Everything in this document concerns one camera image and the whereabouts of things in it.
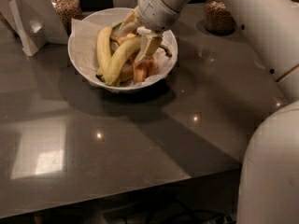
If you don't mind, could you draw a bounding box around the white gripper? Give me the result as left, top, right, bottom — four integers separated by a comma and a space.
116, 0, 179, 63

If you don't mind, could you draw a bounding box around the long yellow banana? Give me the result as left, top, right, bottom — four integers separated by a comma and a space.
103, 36, 163, 87

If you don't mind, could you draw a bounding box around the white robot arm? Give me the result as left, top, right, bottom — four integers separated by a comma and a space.
119, 0, 299, 224

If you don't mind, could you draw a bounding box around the white bowl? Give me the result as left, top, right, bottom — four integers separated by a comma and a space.
67, 7, 178, 94

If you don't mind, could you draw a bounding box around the orange ripe banana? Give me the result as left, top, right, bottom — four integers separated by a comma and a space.
118, 34, 147, 83
147, 59, 157, 77

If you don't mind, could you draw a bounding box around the left yellow banana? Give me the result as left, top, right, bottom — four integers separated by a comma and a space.
96, 27, 122, 86

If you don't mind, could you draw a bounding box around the small yellow banana underneath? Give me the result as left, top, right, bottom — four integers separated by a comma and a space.
116, 65, 133, 86

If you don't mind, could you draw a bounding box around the white paper liner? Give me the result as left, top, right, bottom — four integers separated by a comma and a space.
71, 17, 178, 91

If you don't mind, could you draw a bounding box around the glass jar right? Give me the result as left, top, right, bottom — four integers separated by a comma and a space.
204, 0, 235, 35

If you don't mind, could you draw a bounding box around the glass jar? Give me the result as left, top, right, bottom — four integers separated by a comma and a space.
204, 0, 235, 35
50, 0, 82, 35

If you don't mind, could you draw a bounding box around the glass jar left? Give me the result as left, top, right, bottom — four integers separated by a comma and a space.
50, 0, 82, 35

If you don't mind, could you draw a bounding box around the white paper bag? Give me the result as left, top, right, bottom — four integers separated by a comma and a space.
0, 0, 68, 56

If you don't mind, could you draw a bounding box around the black cable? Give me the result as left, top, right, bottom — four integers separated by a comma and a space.
124, 196, 232, 224

